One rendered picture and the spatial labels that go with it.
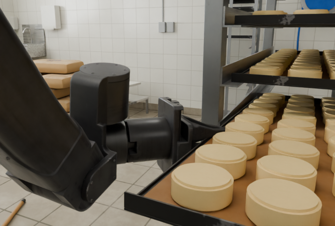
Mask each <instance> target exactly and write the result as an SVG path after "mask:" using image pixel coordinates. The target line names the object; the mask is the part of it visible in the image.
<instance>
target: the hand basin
mask: <svg viewBox="0 0 335 226"><path fill-rule="evenodd" d="M40 10H41V20H42V24H22V33H23V41H24V43H22V44H23V45H24V47H25V49H26V50H27V52H28V53H29V55H30V57H31V58H32V57H42V56H46V50H45V37H44V29H61V21H60V9H59V6H58V5H41V6H40ZM9 21H10V24H11V26H12V28H13V29H19V27H18V18H17V17H9Z"/></svg>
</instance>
